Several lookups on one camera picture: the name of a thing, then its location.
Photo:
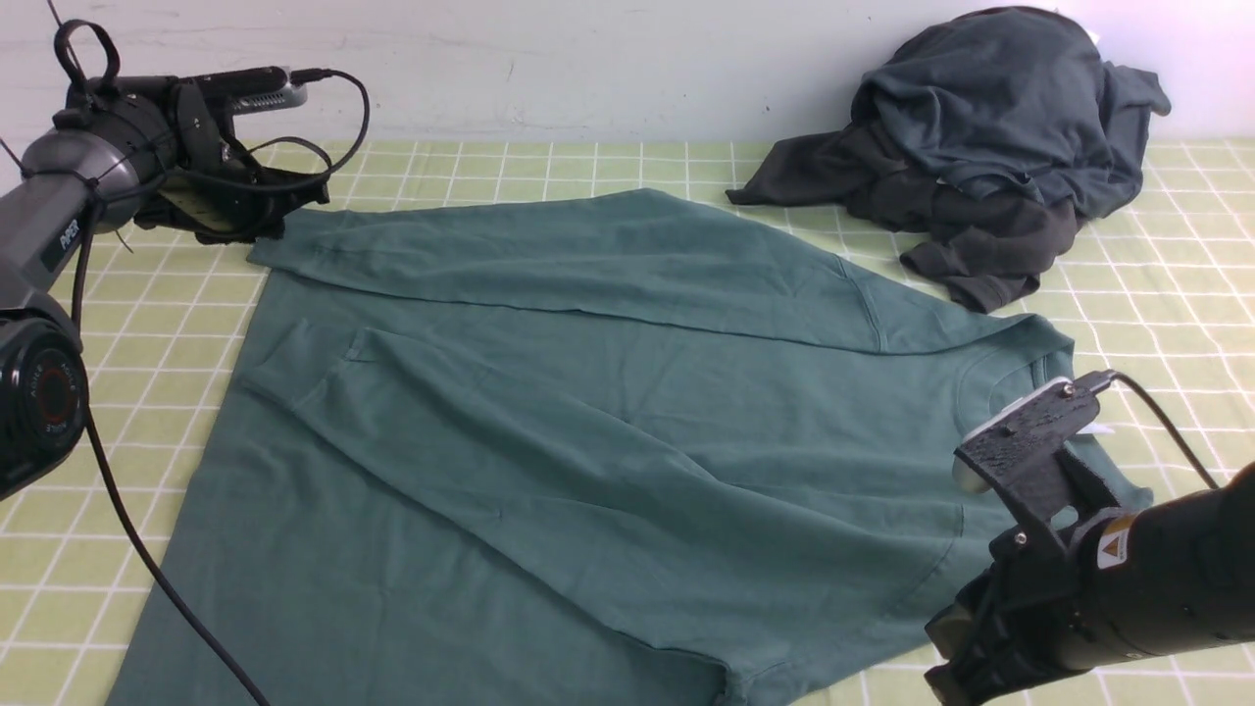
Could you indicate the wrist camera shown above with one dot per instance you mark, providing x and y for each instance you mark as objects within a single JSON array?
[
  {"x": 252, "y": 91},
  {"x": 1025, "y": 431}
]

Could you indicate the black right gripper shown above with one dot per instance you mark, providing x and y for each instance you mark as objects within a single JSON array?
[{"x": 990, "y": 635}]

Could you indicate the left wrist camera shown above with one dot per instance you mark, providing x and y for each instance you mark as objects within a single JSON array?
[{"x": 252, "y": 91}]

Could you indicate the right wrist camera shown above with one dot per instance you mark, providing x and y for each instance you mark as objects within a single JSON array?
[{"x": 1025, "y": 431}]

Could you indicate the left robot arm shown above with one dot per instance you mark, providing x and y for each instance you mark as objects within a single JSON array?
[{"x": 148, "y": 151}]

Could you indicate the green long-sleeve top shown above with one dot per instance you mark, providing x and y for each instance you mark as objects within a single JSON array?
[{"x": 626, "y": 450}]

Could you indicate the dark teal crumpled garment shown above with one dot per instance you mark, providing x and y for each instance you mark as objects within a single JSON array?
[{"x": 1017, "y": 98}]

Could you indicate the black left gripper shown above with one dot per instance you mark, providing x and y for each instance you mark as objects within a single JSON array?
[{"x": 218, "y": 190}]

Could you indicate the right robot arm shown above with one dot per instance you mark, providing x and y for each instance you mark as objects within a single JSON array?
[{"x": 1083, "y": 582}]

